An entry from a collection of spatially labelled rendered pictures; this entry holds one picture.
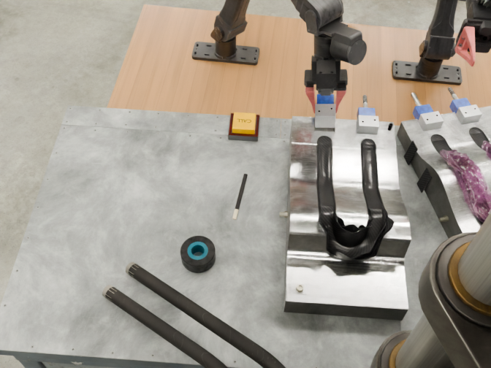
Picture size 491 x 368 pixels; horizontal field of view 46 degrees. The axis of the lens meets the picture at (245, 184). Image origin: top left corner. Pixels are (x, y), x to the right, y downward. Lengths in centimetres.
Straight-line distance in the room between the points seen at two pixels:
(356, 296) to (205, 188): 47
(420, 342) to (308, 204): 69
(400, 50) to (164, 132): 77
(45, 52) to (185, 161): 173
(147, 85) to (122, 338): 76
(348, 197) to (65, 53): 206
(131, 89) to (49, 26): 162
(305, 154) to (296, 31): 57
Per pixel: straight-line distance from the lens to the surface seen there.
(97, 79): 294
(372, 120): 150
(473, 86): 184
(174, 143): 157
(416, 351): 69
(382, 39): 191
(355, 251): 132
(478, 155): 155
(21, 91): 299
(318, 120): 146
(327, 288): 128
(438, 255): 57
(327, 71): 132
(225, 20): 165
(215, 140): 157
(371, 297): 129
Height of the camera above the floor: 201
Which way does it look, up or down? 55 degrees down
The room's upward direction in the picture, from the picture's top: 1 degrees clockwise
